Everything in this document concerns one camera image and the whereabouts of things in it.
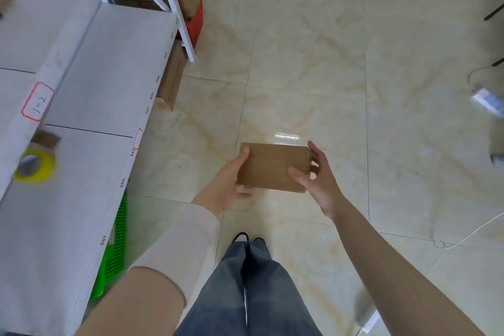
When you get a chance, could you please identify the person's left forearm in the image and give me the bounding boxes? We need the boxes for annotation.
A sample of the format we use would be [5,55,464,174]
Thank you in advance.
[75,203,221,336]

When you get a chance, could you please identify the red plastic bin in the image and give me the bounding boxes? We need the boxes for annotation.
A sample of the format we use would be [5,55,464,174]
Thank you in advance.
[176,0,205,49]

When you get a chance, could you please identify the person's right forearm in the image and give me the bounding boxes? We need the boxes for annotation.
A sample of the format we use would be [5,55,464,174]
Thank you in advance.
[332,197,486,336]

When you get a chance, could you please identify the person's left hand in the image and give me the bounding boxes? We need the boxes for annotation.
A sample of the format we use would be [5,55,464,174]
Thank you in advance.
[191,146,253,218]

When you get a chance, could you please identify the small cardboard piece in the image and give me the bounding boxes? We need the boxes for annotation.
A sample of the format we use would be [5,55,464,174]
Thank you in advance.
[31,130,61,149]

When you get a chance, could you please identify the person's right hand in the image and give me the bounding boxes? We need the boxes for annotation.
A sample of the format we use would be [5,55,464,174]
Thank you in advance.
[288,141,347,221]

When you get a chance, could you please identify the green plastic basket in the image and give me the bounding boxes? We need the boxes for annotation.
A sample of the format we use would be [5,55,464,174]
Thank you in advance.
[89,194,129,302]

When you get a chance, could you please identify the white metal shelf unit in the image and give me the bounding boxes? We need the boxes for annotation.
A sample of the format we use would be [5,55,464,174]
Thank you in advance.
[0,0,196,336]

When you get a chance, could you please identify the white cable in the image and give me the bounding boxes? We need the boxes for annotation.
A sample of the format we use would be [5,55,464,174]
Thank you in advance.
[433,212,504,250]

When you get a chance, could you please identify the brown cardboard box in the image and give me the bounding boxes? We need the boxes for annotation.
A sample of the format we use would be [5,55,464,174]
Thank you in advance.
[236,142,314,194]

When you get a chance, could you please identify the yellow tape roll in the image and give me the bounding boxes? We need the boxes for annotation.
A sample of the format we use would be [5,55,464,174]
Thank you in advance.
[13,143,57,183]

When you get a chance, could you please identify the white power strip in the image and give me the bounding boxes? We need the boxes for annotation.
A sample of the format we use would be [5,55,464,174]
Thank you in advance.
[470,88,504,118]

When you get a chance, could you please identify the red-bordered white label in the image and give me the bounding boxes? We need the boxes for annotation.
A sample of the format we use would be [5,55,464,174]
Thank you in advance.
[21,82,55,122]

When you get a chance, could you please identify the blue jeans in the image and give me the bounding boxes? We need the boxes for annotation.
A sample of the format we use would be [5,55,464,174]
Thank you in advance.
[173,240,323,336]

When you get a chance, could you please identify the flat cardboard box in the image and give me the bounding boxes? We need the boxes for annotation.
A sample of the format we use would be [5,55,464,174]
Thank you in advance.
[156,40,188,111]

